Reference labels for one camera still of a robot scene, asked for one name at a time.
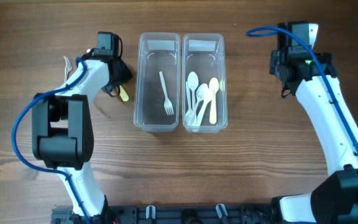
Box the white small spoon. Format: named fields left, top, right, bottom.
left=187, top=72, right=199, bottom=109

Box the beige wooden fork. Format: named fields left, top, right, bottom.
left=119, top=85, right=129, bottom=102

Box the white slim plastic fork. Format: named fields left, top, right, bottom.
left=159, top=72, right=174, bottom=116

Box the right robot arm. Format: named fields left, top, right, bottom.
left=270, top=47, right=358, bottom=223

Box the right blue cable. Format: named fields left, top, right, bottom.
left=246, top=26, right=358, bottom=200

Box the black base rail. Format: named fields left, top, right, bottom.
left=51, top=203, right=279, bottom=224

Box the clear plastic container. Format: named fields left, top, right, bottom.
left=134, top=32, right=181, bottom=132
left=181, top=34, right=228, bottom=133

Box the right clear plastic container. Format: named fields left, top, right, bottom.
left=181, top=34, right=228, bottom=133

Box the white slim spoon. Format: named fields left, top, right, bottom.
left=186, top=83, right=208, bottom=126

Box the yellow plastic spoon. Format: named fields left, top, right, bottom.
left=209, top=78, right=219, bottom=124

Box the blue cable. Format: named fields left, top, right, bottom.
left=11, top=56, right=91, bottom=224
left=246, top=26, right=358, bottom=200

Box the left blue cable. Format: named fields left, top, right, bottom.
left=11, top=56, right=91, bottom=224

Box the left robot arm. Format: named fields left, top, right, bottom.
left=30, top=47, right=132, bottom=222

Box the white thick-handled spoon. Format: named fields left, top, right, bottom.
left=196, top=88, right=214, bottom=126

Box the thin clear plastic fork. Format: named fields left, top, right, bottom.
left=63, top=55, right=73, bottom=82

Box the left clear plastic container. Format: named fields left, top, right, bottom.
left=134, top=32, right=181, bottom=132

